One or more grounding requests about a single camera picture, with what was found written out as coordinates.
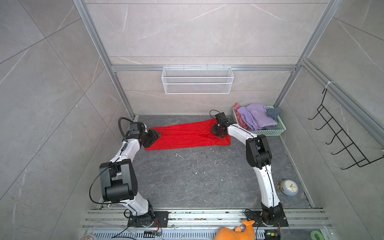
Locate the white wire mesh basket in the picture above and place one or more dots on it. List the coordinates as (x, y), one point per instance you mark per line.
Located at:
(194, 80)

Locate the pink t shirt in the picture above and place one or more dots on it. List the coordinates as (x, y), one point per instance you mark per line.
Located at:
(239, 117)

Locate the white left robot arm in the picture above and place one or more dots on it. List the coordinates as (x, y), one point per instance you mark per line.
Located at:
(119, 184)

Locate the red t shirt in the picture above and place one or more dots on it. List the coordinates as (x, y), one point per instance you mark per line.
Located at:
(188, 136)

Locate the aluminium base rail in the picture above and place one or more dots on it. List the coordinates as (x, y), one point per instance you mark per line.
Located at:
(200, 224)

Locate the black wall hook rack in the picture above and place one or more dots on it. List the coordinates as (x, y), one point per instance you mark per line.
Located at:
(340, 134)

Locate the orange plush toy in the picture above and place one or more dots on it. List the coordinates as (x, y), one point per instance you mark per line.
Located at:
(237, 234)

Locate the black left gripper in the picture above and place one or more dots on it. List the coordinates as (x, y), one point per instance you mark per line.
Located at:
(154, 136)

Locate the grey t shirt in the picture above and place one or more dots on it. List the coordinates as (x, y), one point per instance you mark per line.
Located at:
(274, 113)

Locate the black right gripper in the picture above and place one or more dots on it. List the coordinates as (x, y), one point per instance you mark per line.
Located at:
(213, 131)

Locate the purple t shirt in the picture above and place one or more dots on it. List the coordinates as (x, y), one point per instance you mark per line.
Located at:
(255, 116)

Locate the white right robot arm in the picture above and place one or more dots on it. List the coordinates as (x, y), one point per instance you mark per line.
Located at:
(259, 157)

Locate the green tape roll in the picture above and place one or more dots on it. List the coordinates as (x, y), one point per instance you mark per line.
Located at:
(316, 235)

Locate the white round clock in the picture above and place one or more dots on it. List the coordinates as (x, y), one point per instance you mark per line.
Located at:
(288, 187)

